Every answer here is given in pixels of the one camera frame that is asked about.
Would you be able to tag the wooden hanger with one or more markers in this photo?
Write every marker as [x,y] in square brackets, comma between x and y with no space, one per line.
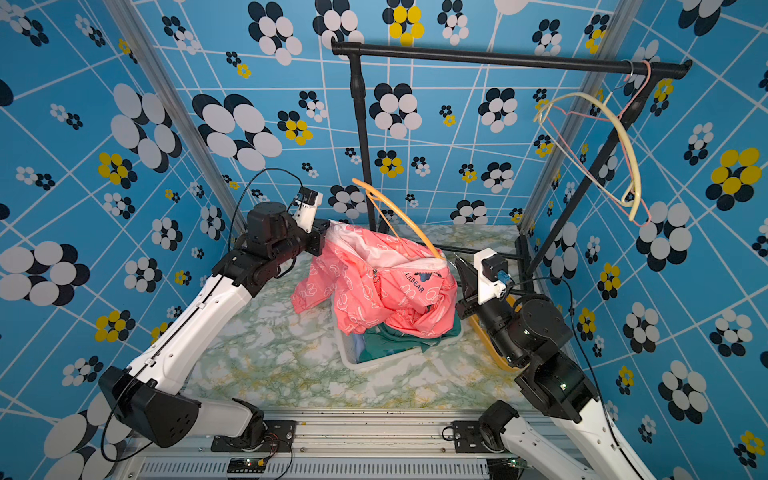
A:
[377,198]

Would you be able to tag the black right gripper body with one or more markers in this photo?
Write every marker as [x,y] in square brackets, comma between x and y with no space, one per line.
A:
[474,307]

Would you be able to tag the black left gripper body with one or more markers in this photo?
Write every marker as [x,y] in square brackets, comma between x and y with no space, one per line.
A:
[312,241]

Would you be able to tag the white hanger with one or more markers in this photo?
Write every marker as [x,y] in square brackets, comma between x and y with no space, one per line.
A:
[631,200]

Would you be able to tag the yellow plastic tray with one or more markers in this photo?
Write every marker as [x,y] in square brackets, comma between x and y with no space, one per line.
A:
[489,342]

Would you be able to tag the pink jacket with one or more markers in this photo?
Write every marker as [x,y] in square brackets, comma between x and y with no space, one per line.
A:
[374,279]

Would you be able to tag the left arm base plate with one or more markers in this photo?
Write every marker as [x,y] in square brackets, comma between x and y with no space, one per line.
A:
[274,436]

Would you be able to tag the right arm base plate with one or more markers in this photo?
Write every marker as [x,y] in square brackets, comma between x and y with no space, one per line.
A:
[467,438]

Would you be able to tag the green jacket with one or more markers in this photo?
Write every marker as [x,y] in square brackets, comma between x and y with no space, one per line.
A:
[383,341]

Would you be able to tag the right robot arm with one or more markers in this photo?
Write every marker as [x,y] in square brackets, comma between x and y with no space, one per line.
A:
[529,334]

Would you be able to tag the white plastic basket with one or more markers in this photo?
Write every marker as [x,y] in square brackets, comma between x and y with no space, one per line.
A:
[346,347]

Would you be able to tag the small black electronics board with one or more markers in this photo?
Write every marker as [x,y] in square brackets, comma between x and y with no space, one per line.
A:
[247,466]

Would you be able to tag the black clothes rack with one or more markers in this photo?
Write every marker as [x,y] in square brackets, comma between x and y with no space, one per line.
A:
[656,72]

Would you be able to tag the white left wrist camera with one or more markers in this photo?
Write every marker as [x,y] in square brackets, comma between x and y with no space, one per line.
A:
[307,202]

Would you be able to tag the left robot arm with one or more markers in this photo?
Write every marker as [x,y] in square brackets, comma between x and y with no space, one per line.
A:
[146,395]

